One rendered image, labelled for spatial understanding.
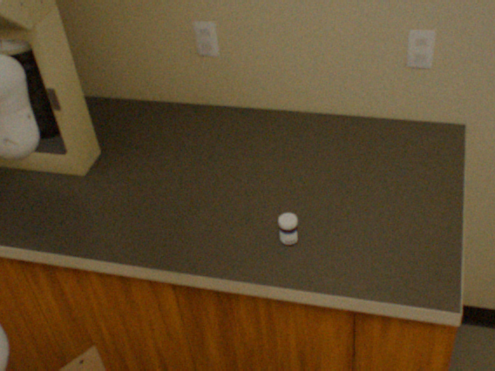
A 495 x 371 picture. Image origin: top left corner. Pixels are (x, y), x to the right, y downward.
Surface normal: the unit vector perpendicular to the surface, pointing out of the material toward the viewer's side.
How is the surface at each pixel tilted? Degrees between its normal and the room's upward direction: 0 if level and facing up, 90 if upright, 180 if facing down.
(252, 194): 0
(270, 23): 90
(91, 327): 90
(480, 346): 0
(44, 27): 90
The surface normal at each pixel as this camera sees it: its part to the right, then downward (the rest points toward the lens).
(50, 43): 0.96, 0.10
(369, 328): -0.25, 0.64
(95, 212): -0.09, -0.76
